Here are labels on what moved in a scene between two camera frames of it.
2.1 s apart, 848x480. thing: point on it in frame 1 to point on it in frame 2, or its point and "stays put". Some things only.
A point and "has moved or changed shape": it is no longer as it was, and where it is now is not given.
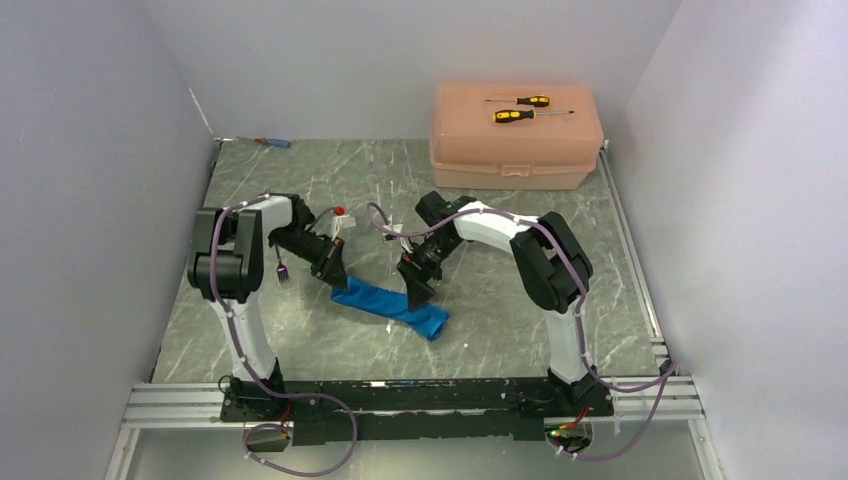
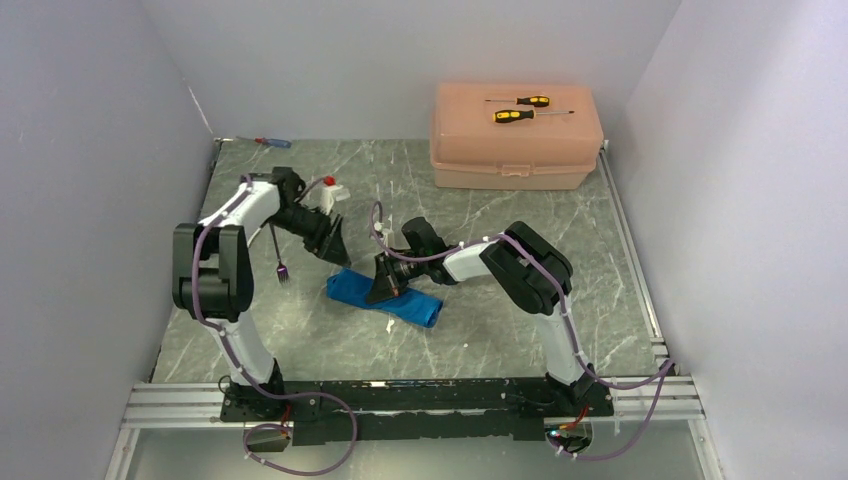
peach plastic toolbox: (515, 136) stays put
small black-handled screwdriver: (537, 101) stays put
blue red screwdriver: (278, 143) stays put
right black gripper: (415, 274) to (386, 284)
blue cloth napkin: (389, 305) has moved or changed shape
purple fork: (282, 270) stays put
